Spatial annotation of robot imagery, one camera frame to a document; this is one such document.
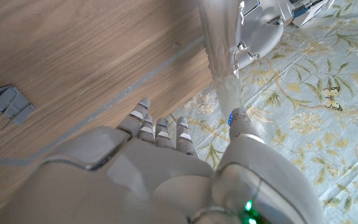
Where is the floral backdrop cloth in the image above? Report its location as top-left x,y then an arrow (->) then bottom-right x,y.
166,0 -> 358,224

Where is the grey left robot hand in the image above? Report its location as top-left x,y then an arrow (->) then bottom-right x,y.
236,0 -> 295,70

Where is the aluminum foil roll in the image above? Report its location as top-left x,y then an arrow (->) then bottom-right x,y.
197,0 -> 245,121

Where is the grey binder clip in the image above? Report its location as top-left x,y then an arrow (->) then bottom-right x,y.
0,84 -> 21,113
0,93 -> 36,144

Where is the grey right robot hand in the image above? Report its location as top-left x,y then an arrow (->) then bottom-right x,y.
0,98 -> 324,224

